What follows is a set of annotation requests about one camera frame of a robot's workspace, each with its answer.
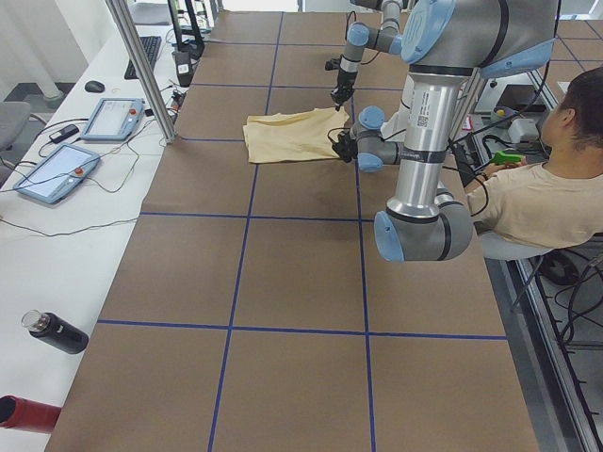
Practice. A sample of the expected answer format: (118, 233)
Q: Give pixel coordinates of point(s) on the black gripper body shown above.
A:
(348, 148)
(343, 80)

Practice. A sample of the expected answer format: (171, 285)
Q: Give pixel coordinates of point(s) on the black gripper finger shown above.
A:
(336, 97)
(346, 94)

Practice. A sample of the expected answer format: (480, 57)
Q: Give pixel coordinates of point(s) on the beige long-sleeve printed shirt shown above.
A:
(292, 137)

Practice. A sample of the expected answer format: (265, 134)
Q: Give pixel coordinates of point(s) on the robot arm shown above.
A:
(359, 37)
(422, 221)

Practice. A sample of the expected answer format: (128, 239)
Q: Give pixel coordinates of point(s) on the green handheld device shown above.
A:
(501, 158)

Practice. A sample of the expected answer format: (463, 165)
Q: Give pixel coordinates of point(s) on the person in beige shirt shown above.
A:
(557, 203)

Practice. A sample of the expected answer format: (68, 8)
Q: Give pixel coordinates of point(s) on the far teach pendant tablet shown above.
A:
(113, 119)

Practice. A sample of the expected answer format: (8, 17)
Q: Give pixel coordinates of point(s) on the teach pendant tablet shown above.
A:
(113, 119)
(58, 174)

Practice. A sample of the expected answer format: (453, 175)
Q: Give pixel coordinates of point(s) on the black computer mouse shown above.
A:
(94, 86)

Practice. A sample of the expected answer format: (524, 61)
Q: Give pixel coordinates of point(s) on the near teach pendant tablet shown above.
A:
(58, 174)

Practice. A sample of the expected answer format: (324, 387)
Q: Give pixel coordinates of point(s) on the black water bottle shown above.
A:
(55, 331)

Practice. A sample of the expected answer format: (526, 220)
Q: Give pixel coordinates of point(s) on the red cylinder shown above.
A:
(28, 415)

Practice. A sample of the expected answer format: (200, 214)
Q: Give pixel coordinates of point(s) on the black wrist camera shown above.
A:
(332, 64)

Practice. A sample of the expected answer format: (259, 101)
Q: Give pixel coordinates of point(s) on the aluminium frame post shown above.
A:
(131, 39)

